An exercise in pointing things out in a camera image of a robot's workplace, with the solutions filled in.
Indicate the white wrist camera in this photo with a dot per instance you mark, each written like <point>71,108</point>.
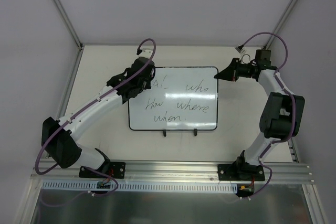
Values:
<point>144,52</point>
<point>240,49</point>

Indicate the left aluminium frame post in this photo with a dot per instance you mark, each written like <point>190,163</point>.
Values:
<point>73,34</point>

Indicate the aluminium frame post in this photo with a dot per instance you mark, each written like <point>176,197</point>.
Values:
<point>73,34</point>
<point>270,41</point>

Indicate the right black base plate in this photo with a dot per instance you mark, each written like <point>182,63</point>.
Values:
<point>244,172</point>

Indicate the white whiteboard black frame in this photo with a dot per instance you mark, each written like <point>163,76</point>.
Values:
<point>180,99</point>

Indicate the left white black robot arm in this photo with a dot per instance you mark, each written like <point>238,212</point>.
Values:
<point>60,137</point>

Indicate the right aluminium frame post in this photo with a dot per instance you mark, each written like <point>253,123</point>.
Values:
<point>270,41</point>

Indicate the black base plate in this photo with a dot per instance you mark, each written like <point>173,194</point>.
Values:
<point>244,172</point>
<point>113,169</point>

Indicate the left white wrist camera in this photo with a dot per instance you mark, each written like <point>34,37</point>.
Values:
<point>144,52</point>

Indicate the white slotted cable duct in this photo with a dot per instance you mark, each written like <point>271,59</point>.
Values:
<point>166,187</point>

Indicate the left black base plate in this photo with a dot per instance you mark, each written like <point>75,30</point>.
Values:
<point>113,169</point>

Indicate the aluminium extrusion rail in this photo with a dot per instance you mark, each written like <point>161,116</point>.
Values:
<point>206,172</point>

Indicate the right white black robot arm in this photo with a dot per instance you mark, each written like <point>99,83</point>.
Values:
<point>279,121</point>

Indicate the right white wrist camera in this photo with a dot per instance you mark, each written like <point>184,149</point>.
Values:
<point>240,49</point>

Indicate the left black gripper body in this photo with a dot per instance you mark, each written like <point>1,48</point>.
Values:
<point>144,80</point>

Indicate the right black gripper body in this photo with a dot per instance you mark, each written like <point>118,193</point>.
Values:
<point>234,69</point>

